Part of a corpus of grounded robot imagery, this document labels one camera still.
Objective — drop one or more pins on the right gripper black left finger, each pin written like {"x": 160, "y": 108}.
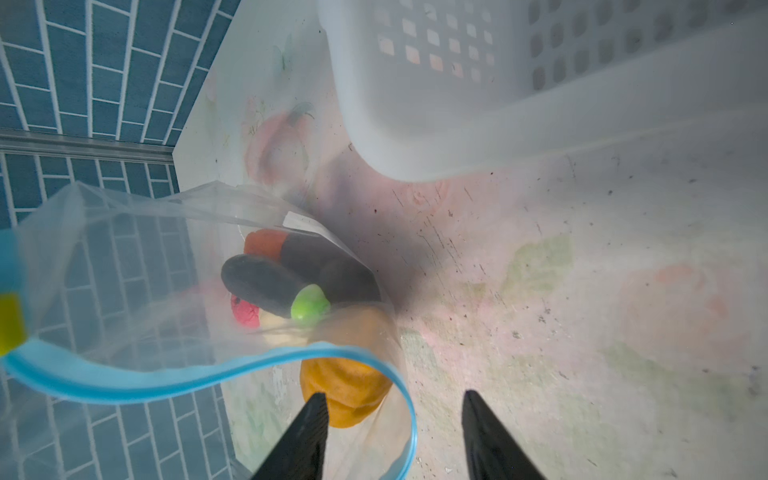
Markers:
{"x": 300, "y": 452}

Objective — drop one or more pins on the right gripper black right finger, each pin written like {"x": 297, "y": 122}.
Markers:
{"x": 491, "y": 451}

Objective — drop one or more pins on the yellow toy fruit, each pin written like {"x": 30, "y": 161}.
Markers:
{"x": 353, "y": 389}

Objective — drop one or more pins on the cream toy bun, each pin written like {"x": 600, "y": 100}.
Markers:
{"x": 278, "y": 332}

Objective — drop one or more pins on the pink toy fruit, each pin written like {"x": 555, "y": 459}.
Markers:
{"x": 245, "y": 313}

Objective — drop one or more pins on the clear zip top bag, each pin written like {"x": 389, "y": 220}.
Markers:
{"x": 121, "y": 358}

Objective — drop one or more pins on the dark purple toy eggplant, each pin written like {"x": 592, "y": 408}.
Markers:
{"x": 271, "y": 287}

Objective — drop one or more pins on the dark toy avocado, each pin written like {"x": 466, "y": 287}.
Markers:
{"x": 317, "y": 260}

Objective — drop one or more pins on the orange toy fruit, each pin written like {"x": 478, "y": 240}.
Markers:
{"x": 266, "y": 243}

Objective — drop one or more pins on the white plastic basket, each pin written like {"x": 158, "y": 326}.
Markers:
{"x": 435, "y": 89}

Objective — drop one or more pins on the aluminium left corner post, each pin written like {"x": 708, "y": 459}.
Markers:
{"x": 23, "y": 142}

